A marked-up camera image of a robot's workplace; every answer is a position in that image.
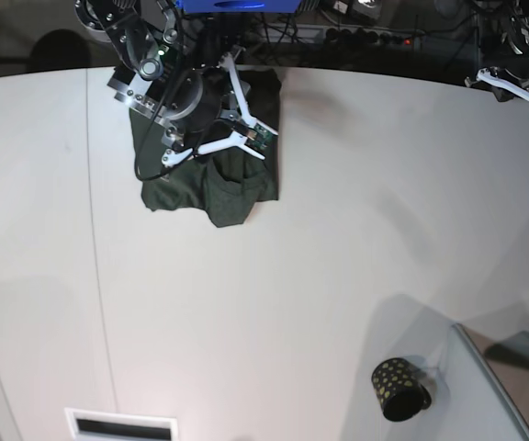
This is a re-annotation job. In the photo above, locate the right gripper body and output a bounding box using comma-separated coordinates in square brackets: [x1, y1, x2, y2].
[159, 46, 258, 165]

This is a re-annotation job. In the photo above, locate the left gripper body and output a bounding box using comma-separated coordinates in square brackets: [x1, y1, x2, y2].
[464, 67, 529, 105]

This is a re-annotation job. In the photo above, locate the dark green t-shirt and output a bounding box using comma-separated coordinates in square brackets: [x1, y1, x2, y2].
[129, 69, 282, 228]

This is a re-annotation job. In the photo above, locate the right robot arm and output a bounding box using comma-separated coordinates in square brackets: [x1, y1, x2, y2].
[73, 1, 276, 182]

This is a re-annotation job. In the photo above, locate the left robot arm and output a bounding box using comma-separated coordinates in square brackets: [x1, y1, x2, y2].
[465, 1, 529, 105]

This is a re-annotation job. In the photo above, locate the blue box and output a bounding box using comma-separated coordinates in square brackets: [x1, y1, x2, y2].
[176, 0, 300, 14]

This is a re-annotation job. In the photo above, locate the white power strip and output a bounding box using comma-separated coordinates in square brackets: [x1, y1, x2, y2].
[258, 22, 422, 50]

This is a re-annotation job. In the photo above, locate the black round stool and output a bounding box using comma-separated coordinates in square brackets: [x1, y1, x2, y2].
[27, 29, 92, 73]

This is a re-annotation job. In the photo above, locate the grey tray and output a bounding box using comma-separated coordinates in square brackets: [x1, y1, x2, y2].
[458, 325, 529, 437]

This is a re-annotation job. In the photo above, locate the black mug with gold dots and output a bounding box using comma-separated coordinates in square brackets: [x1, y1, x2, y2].
[371, 357, 432, 423]

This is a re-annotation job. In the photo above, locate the white slotted plate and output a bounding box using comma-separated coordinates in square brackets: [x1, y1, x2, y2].
[65, 408, 179, 441]

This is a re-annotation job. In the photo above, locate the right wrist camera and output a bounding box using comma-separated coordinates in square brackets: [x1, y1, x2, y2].
[244, 122, 278, 156]

